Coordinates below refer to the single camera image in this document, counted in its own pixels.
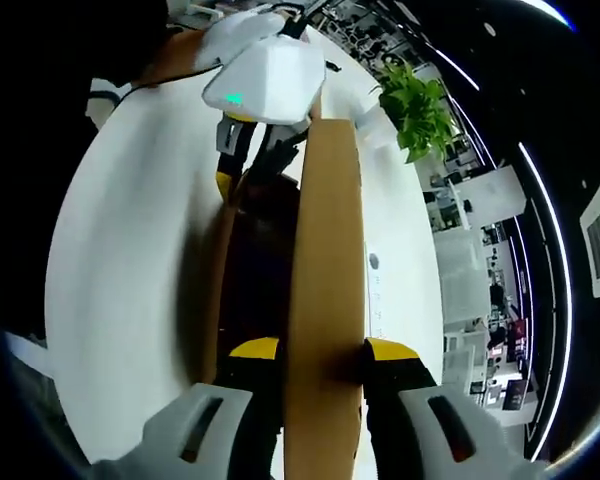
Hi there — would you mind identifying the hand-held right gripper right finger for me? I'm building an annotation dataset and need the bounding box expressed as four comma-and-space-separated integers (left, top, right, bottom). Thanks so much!
362, 337, 531, 480

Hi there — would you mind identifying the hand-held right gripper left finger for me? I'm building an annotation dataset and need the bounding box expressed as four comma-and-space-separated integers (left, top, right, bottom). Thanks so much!
95, 337, 283, 480

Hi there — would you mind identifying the brown cardboard shoe box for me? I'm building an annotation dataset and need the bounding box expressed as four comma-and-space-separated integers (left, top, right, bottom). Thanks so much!
199, 118, 370, 480

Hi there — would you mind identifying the green potted plant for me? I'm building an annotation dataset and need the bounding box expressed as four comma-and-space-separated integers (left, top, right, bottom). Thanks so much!
371, 60, 457, 165

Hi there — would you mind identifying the ceiling light strip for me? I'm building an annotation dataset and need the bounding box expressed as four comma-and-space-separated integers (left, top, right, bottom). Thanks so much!
517, 142, 575, 464

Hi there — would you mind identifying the white office partition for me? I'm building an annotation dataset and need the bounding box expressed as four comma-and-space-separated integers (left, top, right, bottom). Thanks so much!
449, 166, 530, 231

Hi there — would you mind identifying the black cable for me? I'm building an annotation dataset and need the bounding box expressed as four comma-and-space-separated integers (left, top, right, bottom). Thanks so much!
87, 52, 227, 124

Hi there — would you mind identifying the white table cable flap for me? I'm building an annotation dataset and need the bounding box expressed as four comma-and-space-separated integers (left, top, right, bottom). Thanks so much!
365, 243, 387, 344

